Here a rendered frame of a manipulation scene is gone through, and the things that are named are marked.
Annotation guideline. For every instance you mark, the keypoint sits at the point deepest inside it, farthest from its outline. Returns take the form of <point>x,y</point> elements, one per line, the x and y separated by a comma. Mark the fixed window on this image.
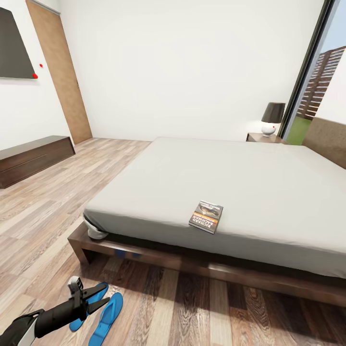
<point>323,55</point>

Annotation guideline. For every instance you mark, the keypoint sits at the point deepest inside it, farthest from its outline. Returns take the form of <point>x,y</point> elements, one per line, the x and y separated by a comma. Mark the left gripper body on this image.
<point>69,311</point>

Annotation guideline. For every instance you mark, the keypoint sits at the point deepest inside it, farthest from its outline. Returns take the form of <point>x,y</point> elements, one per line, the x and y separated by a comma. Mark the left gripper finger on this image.
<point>90,292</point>
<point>91,308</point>

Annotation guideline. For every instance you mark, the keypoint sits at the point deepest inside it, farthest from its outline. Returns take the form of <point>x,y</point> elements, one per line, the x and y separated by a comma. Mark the hardback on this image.
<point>206,216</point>

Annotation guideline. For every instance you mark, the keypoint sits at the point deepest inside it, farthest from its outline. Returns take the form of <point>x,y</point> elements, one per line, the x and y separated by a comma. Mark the sandal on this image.
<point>76,325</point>
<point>109,315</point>

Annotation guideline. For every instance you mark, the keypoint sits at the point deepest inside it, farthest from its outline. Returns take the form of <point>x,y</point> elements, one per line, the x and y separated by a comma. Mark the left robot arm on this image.
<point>26,328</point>

